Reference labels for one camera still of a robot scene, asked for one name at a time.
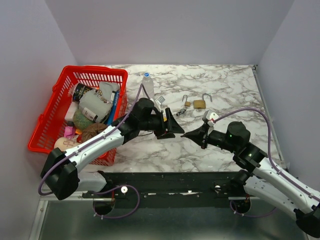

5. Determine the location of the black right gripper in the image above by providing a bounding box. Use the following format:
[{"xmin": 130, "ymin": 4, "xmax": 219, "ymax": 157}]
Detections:
[{"xmin": 185, "ymin": 122, "xmax": 238, "ymax": 153}]

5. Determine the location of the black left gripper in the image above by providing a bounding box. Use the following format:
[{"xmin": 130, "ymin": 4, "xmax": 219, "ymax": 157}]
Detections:
[{"xmin": 139, "ymin": 108, "xmax": 185, "ymax": 140}]

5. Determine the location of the small brass padlock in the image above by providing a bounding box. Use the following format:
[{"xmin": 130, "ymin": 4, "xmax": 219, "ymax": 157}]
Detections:
[{"xmin": 182, "ymin": 94, "xmax": 191, "ymax": 108}]

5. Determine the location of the large brass padlock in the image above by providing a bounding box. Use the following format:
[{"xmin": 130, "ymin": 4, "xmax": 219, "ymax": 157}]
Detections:
[{"xmin": 193, "ymin": 93, "xmax": 213, "ymax": 110}]

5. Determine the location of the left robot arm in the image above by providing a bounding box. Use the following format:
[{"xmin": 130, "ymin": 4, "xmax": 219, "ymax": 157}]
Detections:
[{"xmin": 40, "ymin": 98, "xmax": 185, "ymax": 200}]

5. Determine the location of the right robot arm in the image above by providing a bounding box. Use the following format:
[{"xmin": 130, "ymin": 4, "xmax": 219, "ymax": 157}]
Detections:
[{"xmin": 183, "ymin": 121, "xmax": 320, "ymax": 238}]

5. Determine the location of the clear water bottle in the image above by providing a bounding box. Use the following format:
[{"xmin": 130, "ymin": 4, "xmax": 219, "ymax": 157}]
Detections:
[{"xmin": 141, "ymin": 72, "xmax": 155, "ymax": 99}]

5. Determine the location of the blue tube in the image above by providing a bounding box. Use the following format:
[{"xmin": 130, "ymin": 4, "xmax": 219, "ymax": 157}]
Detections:
[{"xmin": 106, "ymin": 91, "xmax": 120, "ymax": 126}]

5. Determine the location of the grey crumpled bag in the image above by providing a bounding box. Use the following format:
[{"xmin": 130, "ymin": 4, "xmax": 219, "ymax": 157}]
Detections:
[{"xmin": 79, "ymin": 81, "xmax": 120, "ymax": 123}]

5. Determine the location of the brown round object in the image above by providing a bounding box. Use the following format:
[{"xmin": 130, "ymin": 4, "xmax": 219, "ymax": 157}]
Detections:
[{"xmin": 81, "ymin": 122, "xmax": 107, "ymax": 142}]

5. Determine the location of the white small bottle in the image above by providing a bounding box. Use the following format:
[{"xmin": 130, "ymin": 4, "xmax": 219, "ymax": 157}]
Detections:
[{"xmin": 82, "ymin": 107, "xmax": 98, "ymax": 122}]

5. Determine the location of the green round sponge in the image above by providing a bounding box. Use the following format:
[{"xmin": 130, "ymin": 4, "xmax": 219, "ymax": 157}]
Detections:
[{"xmin": 73, "ymin": 110, "xmax": 94, "ymax": 131}]

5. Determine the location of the pink small box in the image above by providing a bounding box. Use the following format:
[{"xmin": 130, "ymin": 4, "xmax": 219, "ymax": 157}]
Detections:
[{"xmin": 63, "ymin": 126, "xmax": 76, "ymax": 139}]

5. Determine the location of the red plastic basket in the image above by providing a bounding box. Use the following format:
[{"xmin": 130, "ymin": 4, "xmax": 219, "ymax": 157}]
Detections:
[{"xmin": 27, "ymin": 65, "xmax": 128, "ymax": 154}]

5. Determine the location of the panda keychain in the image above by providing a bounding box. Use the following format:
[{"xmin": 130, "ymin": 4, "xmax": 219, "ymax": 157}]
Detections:
[{"xmin": 175, "ymin": 108, "xmax": 187, "ymax": 116}]

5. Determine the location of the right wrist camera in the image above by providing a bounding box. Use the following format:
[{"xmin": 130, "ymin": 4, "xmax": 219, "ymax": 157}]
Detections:
[{"xmin": 202, "ymin": 110, "xmax": 219, "ymax": 135}]

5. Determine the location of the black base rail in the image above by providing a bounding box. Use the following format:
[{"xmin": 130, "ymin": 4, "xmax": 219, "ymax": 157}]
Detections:
[{"xmin": 82, "ymin": 172, "xmax": 247, "ymax": 209}]

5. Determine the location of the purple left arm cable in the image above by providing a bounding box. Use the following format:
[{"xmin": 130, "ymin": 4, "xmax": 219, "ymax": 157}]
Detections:
[{"xmin": 37, "ymin": 83, "xmax": 157, "ymax": 196}]

